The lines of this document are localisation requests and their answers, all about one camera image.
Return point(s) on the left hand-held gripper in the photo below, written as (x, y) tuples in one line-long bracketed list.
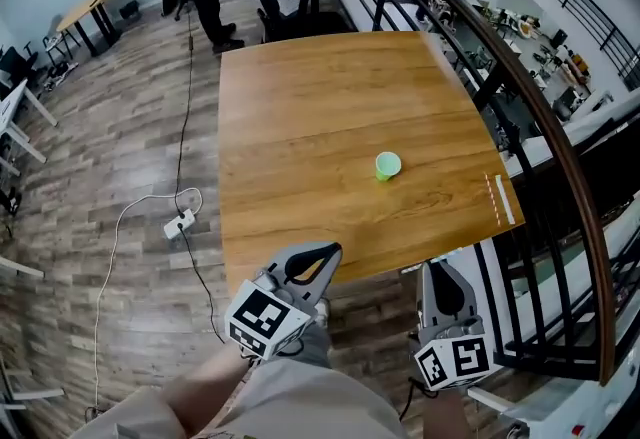
[(265, 322)]

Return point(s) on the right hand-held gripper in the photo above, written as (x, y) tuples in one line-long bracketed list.
[(452, 362)]

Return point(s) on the green paper cup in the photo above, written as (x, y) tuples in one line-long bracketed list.
[(387, 166)]

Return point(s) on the person's right forearm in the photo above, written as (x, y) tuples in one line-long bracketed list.
[(447, 414)]

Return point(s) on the person's left forearm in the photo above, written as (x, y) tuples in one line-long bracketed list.
[(205, 392)]

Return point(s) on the white wrapped straw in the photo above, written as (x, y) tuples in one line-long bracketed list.
[(505, 199)]

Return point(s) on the person's left shoe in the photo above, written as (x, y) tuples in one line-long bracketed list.
[(323, 313)]

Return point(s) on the person's beige shorts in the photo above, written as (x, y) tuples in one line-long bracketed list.
[(310, 397)]

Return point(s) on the white power strip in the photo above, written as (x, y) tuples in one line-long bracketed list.
[(179, 224)]

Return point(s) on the wooden table white legs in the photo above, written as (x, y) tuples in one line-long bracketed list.
[(310, 127)]

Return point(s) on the white table light cloth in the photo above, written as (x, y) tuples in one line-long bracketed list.
[(575, 402)]

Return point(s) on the small red item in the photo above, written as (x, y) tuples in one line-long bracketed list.
[(578, 429)]

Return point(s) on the black railing wooden handrail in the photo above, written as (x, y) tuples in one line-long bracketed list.
[(540, 102)]

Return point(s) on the black floor box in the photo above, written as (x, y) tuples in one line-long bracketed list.
[(130, 10)]

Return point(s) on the white desk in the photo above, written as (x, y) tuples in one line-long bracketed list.
[(12, 117)]

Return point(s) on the grey chair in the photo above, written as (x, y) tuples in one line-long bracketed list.
[(57, 39)]

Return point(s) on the small wooden side table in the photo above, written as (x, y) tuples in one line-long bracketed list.
[(87, 7)]

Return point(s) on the black chairs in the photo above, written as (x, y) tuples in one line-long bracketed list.
[(17, 62)]

